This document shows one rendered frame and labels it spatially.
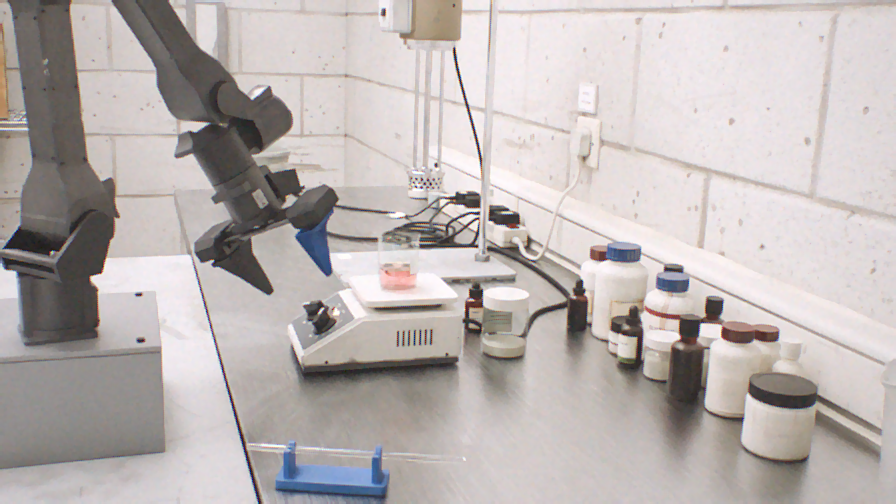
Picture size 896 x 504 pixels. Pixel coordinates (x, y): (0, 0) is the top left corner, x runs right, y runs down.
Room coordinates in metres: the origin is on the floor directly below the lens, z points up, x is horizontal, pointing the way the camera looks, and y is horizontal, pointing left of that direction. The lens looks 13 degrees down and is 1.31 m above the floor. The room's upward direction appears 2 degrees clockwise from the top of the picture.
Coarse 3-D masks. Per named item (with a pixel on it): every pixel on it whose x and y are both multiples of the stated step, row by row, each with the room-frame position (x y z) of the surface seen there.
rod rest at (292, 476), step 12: (288, 444) 0.79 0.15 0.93; (288, 456) 0.77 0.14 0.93; (372, 456) 0.77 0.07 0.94; (288, 468) 0.77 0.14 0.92; (300, 468) 0.79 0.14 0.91; (312, 468) 0.80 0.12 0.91; (324, 468) 0.80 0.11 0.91; (336, 468) 0.80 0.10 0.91; (348, 468) 0.80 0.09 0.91; (360, 468) 0.80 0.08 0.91; (372, 468) 0.77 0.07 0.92; (276, 480) 0.77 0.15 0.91; (288, 480) 0.77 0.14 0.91; (300, 480) 0.77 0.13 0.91; (312, 480) 0.77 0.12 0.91; (324, 480) 0.77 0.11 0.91; (336, 480) 0.77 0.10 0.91; (348, 480) 0.77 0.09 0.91; (360, 480) 0.78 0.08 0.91; (372, 480) 0.77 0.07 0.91; (384, 480) 0.78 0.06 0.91; (324, 492) 0.77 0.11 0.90; (336, 492) 0.77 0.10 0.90; (348, 492) 0.77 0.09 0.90; (360, 492) 0.77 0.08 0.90; (372, 492) 0.77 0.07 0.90; (384, 492) 0.77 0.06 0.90
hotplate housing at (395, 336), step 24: (360, 312) 1.10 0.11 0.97; (384, 312) 1.10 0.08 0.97; (408, 312) 1.10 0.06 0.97; (432, 312) 1.11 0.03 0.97; (456, 312) 1.11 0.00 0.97; (336, 336) 1.07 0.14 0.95; (360, 336) 1.07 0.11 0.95; (384, 336) 1.08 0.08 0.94; (408, 336) 1.09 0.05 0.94; (432, 336) 1.10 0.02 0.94; (456, 336) 1.11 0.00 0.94; (312, 360) 1.06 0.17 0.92; (336, 360) 1.07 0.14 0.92; (360, 360) 1.07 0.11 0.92; (384, 360) 1.09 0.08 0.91; (408, 360) 1.10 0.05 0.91; (432, 360) 1.10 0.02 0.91; (456, 360) 1.11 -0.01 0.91
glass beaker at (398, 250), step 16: (384, 240) 1.13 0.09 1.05; (400, 240) 1.12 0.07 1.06; (416, 240) 1.13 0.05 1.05; (384, 256) 1.13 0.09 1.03; (400, 256) 1.12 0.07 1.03; (416, 256) 1.13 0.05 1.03; (384, 272) 1.13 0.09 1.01; (400, 272) 1.12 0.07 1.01; (416, 272) 1.14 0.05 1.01; (384, 288) 1.13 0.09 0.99; (400, 288) 1.12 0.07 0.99; (416, 288) 1.14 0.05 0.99
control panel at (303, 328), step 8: (336, 296) 1.18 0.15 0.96; (328, 304) 1.17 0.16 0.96; (336, 304) 1.15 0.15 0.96; (344, 304) 1.14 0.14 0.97; (328, 312) 1.14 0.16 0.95; (344, 312) 1.11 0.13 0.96; (296, 320) 1.16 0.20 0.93; (304, 320) 1.15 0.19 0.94; (344, 320) 1.09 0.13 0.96; (352, 320) 1.08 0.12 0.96; (296, 328) 1.14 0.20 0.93; (304, 328) 1.12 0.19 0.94; (312, 328) 1.11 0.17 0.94; (336, 328) 1.08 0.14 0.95; (304, 336) 1.10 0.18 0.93; (312, 336) 1.09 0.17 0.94; (320, 336) 1.08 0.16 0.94; (304, 344) 1.08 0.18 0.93; (312, 344) 1.06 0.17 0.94
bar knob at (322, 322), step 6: (318, 312) 1.10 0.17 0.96; (324, 312) 1.10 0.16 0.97; (318, 318) 1.09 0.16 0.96; (324, 318) 1.10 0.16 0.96; (330, 318) 1.11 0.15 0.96; (312, 324) 1.08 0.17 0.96; (318, 324) 1.08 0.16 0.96; (324, 324) 1.09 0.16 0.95; (330, 324) 1.09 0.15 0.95; (318, 330) 1.08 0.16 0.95; (324, 330) 1.08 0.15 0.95
